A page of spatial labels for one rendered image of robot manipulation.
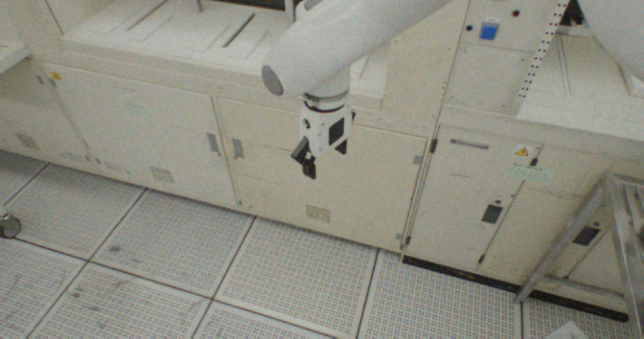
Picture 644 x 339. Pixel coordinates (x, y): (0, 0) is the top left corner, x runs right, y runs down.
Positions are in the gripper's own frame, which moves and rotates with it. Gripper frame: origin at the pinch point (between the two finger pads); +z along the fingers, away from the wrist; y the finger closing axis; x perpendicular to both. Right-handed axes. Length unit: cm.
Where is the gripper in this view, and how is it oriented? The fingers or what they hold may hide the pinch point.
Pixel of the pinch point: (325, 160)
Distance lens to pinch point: 81.1
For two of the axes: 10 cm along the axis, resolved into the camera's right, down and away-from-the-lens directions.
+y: 6.7, -5.4, 5.1
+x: -7.4, -4.8, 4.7
